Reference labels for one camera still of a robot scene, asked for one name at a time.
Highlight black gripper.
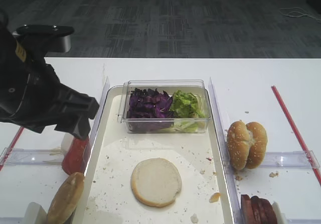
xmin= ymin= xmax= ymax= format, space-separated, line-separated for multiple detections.
xmin=1 ymin=63 xmax=99 ymax=140

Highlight bun bottom half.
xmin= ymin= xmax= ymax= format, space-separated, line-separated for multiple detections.
xmin=130 ymin=158 xmax=182 ymax=208

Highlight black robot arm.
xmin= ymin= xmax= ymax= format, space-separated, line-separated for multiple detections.
xmin=1 ymin=10 xmax=99 ymax=140

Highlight red tomato slices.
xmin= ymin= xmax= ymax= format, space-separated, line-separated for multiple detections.
xmin=62 ymin=137 xmax=89 ymax=175

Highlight green lettuce shreds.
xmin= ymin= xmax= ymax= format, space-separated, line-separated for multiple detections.
xmin=170 ymin=90 xmax=205 ymax=132

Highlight brown meat patty slices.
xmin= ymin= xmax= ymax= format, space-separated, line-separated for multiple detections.
xmin=241 ymin=194 xmax=278 ymax=224

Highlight clear left long divider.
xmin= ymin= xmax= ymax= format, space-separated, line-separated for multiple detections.
xmin=82 ymin=77 xmax=110 ymax=176

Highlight clear long divider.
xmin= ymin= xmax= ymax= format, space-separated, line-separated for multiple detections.
xmin=208 ymin=78 xmax=244 ymax=223
xmin=82 ymin=77 xmax=110 ymax=176

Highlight purple cabbage shreds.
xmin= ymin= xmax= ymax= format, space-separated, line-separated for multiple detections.
xmin=126 ymin=88 xmax=174 ymax=119

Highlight red left boundary strip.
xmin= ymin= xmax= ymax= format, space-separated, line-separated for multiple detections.
xmin=0 ymin=127 xmax=24 ymax=170

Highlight red boundary strip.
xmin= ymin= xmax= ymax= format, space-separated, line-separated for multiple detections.
xmin=271 ymin=85 xmax=320 ymax=184
xmin=0 ymin=127 xmax=24 ymax=170

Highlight clear plastic salad container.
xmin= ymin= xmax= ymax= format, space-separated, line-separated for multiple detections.
xmin=117 ymin=79 xmax=212 ymax=134

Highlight left bun top half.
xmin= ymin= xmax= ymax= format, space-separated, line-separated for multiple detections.
xmin=47 ymin=172 xmax=85 ymax=223

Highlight white left lower pusher block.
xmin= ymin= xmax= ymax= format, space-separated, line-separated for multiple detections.
xmin=21 ymin=202 xmax=47 ymax=224

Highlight white pusher block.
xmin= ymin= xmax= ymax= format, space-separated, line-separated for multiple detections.
xmin=21 ymin=202 xmax=47 ymax=224
xmin=272 ymin=201 xmax=288 ymax=224

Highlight clear right long divider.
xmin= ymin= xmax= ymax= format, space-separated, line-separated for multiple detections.
xmin=208 ymin=78 xmax=244 ymax=223

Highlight right sesame bun left half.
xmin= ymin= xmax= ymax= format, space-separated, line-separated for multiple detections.
xmin=227 ymin=121 xmax=251 ymax=170

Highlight sesame bun half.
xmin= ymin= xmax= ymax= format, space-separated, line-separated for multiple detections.
xmin=245 ymin=122 xmax=268 ymax=169
xmin=227 ymin=121 xmax=251 ymax=170

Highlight red right boundary strip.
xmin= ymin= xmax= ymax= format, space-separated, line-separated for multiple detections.
xmin=271 ymin=85 xmax=320 ymax=184

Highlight white right pusher block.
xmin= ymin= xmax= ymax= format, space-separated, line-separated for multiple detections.
xmin=272 ymin=201 xmax=288 ymax=224

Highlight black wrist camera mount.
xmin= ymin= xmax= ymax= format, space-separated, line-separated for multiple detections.
xmin=12 ymin=25 xmax=74 ymax=56

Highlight clear upper left rail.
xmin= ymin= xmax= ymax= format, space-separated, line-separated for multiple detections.
xmin=1 ymin=148 xmax=64 ymax=166

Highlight clear rail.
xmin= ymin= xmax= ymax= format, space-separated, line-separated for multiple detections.
xmin=1 ymin=148 xmax=64 ymax=166
xmin=259 ymin=151 xmax=320 ymax=170
xmin=286 ymin=219 xmax=321 ymax=224

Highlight clear upper right rail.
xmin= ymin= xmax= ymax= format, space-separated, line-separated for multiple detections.
xmin=259 ymin=151 xmax=320 ymax=170

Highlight white cable on floor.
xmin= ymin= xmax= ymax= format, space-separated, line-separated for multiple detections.
xmin=279 ymin=7 xmax=321 ymax=23

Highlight clear lower right rail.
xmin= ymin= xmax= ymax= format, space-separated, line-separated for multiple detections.
xmin=286 ymin=219 xmax=321 ymax=224

